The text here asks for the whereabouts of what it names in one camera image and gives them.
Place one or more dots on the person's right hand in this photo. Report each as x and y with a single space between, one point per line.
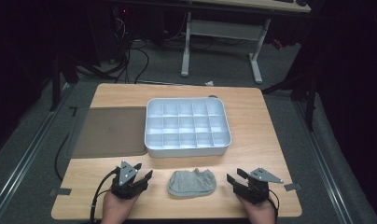
259 213

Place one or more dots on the white paper scrap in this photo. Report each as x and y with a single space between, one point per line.
209 83

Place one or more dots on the translucent gray box lid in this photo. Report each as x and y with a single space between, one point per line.
110 132

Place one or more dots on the person's left hand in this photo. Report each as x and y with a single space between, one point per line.
115 210

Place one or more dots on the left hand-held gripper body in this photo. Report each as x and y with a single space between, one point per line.
127 174

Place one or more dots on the metal floor rail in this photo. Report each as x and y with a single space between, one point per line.
323 161
25 155

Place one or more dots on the gray sock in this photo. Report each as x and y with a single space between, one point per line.
191 183

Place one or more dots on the small red object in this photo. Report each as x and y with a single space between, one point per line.
277 44

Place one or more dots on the black tape mark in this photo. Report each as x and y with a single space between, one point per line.
74 110

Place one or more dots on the gray tape strip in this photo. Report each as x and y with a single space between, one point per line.
292 187
61 191

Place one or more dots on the white divided storage box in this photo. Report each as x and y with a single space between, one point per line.
186 126

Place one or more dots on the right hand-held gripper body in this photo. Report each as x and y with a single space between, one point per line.
258 186

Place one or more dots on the white-framed wooden desk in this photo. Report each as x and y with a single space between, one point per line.
224 29

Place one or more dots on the black metal stand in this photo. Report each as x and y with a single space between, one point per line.
309 99
56 84

